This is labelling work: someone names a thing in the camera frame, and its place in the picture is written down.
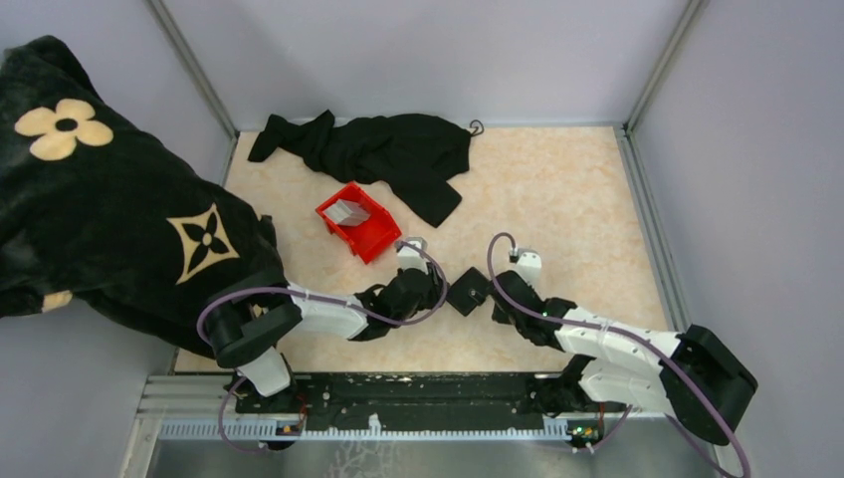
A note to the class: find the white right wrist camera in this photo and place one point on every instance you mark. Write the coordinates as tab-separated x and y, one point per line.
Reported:
527	264

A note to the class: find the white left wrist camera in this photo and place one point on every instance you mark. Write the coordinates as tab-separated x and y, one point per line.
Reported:
409	256

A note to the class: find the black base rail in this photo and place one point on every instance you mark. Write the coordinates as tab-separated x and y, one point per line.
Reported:
489	401

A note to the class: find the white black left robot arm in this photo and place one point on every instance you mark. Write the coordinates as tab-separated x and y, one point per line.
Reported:
244	323

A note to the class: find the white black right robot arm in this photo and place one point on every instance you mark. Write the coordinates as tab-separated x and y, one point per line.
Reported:
692	377

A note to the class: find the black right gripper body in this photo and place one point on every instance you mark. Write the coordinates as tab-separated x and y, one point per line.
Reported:
506	318

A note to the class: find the red plastic bin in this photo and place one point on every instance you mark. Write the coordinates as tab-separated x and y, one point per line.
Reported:
364	225

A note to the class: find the stack of silver cards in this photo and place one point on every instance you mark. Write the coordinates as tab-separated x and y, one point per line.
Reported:
346	213

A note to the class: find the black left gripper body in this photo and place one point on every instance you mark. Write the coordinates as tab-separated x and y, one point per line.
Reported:
432	297

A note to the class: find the black floral blanket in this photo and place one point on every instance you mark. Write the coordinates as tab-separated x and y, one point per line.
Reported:
96	209

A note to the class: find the black cloth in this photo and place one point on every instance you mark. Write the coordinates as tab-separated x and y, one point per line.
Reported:
414	154

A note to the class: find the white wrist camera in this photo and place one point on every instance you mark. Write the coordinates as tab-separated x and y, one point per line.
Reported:
527	264
409	256

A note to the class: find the black leather card holder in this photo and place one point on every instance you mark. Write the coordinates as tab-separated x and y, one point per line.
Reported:
469	291

